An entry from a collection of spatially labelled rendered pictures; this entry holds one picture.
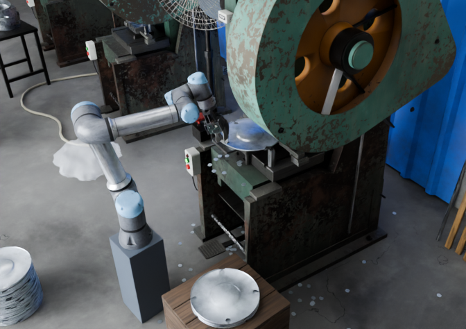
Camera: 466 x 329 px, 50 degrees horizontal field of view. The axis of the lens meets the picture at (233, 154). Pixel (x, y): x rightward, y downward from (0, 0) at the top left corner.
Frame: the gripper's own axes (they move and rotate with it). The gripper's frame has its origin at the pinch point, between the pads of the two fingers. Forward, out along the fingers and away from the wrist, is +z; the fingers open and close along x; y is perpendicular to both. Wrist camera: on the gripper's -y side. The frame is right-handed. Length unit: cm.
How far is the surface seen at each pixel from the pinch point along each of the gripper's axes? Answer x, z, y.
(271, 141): 19.2, 8.0, -5.1
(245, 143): 8.4, 4.3, -1.5
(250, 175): 7.1, 18.3, 4.9
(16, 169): -184, 21, -61
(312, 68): 51, -32, 18
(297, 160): 30.0, 16.8, 1.7
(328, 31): 60, -43, 15
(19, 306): -110, 35, 55
